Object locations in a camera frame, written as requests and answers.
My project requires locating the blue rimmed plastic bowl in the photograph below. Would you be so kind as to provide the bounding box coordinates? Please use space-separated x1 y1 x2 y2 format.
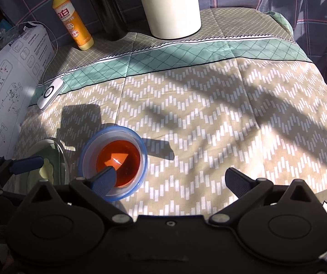
78 124 149 203

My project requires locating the yellow flower shaped dish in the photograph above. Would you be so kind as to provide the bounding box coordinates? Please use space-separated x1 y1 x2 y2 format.
39 158 54 184

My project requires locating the small white round-button device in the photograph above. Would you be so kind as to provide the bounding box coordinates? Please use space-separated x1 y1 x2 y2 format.
37 78 64 111

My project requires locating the white instruction sheet board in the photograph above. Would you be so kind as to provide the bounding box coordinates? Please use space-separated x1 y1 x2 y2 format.
0 22 55 158

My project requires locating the patterned beige teal cloth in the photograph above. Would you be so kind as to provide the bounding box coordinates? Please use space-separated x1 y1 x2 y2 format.
15 8 327 217

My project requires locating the yellow orange detergent bottle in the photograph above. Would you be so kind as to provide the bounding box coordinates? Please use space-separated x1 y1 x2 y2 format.
52 0 94 51

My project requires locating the black thermos bottle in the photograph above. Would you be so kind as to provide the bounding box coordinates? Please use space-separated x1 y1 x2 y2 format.
90 0 127 42

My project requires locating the cream white thermos jug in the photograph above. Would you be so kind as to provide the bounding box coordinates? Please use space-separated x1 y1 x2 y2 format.
141 0 201 40

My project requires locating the white thin cable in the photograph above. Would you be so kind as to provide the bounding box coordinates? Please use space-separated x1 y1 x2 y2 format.
17 21 60 84

